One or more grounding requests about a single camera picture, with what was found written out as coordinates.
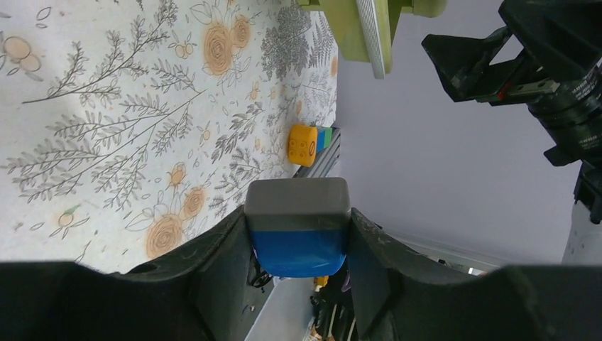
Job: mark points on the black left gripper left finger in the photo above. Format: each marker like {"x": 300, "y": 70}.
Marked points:
{"x": 198, "y": 291}

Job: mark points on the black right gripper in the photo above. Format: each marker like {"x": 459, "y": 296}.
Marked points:
{"x": 556, "y": 75}

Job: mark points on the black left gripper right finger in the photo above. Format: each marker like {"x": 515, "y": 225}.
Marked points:
{"x": 399, "y": 294}

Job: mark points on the yellow-green drawer cabinet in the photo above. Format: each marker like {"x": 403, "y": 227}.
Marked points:
{"x": 364, "y": 29}

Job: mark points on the blue stamp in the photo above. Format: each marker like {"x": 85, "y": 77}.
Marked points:
{"x": 299, "y": 227}

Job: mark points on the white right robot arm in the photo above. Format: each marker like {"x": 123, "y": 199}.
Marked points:
{"x": 584, "y": 240}

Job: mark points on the yellow blue green toy block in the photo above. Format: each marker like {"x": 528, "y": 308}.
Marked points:
{"x": 305, "y": 142}

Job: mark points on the floral table mat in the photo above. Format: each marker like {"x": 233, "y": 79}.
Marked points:
{"x": 130, "y": 127}

